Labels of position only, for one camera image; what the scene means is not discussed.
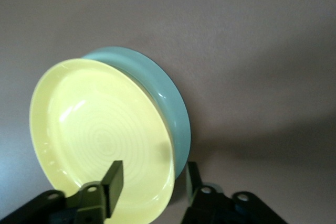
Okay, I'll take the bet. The light green round plate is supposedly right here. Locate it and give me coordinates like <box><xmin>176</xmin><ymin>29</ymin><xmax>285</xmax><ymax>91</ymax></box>
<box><xmin>81</xmin><ymin>46</ymin><xmax>193</xmax><ymax>180</ymax></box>

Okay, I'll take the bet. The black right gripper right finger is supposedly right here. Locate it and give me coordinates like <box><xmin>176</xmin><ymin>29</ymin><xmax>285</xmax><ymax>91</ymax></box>
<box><xmin>181</xmin><ymin>162</ymin><xmax>286</xmax><ymax>224</ymax></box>

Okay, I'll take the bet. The pale yellow round plate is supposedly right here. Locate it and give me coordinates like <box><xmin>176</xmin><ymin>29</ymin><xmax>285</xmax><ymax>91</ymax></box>
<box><xmin>29</xmin><ymin>58</ymin><xmax>176</xmax><ymax>224</ymax></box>

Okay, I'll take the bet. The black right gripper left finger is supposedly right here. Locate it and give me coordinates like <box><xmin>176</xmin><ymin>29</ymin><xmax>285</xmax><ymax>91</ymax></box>
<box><xmin>10</xmin><ymin>160</ymin><xmax>124</xmax><ymax>224</ymax></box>

